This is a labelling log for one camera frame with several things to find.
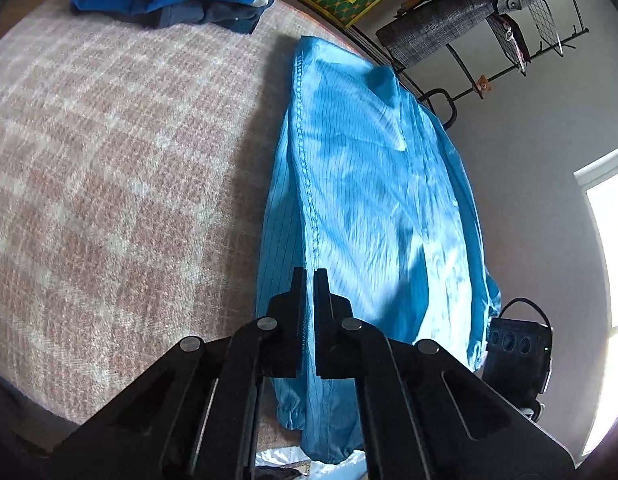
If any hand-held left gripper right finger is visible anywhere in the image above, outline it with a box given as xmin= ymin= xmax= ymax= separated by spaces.
xmin=314 ymin=268 xmax=576 ymax=480

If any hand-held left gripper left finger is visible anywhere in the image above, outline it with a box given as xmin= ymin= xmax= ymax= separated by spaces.
xmin=49 ymin=266 xmax=310 ymax=480

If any light blue pinstriped coverall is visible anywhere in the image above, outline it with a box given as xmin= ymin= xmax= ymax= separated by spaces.
xmin=255 ymin=35 xmax=502 ymax=463

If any black metal clothes rack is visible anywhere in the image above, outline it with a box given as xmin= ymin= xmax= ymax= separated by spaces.
xmin=346 ymin=0 xmax=590 ymax=129

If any pink white clothes hanger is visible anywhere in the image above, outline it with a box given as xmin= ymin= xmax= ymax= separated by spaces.
xmin=498 ymin=14 xmax=531 ymax=72

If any window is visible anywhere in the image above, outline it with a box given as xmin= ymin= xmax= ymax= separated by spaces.
xmin=573 ymin=142 xmax=618 ymax=456

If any clear plastic sheet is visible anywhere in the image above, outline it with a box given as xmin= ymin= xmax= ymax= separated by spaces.
xmin=255 ymin=447 xmax=370 ymax=480

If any pink white plaid blanket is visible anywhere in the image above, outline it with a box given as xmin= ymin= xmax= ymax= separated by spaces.
xmin=0 ymin=0 xmax=385 ymax=456

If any slate blue folded garment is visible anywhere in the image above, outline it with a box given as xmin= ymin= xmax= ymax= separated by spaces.
xmin=151 ymin=0 xmax=271 ymax=36

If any grey plaid coat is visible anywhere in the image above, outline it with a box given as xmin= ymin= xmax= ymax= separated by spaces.
xmin=376 ymin=0 xmax=566 ymax=69

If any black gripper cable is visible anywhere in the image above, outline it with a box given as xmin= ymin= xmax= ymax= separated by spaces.
xmin=501 ymin=298 xmax=551 ymax=328

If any black wire grid panel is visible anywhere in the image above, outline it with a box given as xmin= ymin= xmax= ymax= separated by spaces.
xmin=486 ymin=0 xmax=561 ymax=77

